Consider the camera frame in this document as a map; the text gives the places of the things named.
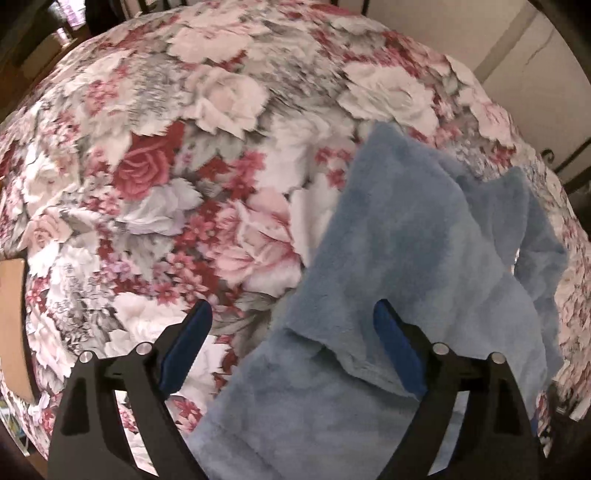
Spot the black metal bed frame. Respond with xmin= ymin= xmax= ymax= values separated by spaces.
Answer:
xmin=539 ymin=137 xmax=591 ymax=205

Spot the floral blanket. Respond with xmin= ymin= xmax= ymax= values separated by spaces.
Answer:
xmin=0 ymin=0 xmax=588 ymax=468

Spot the blue fleece garment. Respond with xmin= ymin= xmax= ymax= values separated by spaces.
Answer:
xmin=187 ymin=121 xmax=570 ymax=480

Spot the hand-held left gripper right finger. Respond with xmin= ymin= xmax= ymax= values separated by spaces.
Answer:
xmin=369 ymin=298 xmax=549 ymax=480

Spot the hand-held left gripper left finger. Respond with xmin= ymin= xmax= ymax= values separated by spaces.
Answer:
xmin=46 ymin=299 xmax=214 ymax=480

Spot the brown cardboard sheet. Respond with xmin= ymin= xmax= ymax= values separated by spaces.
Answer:
xmin=0 ymin=258 xmax=38 ymax=403

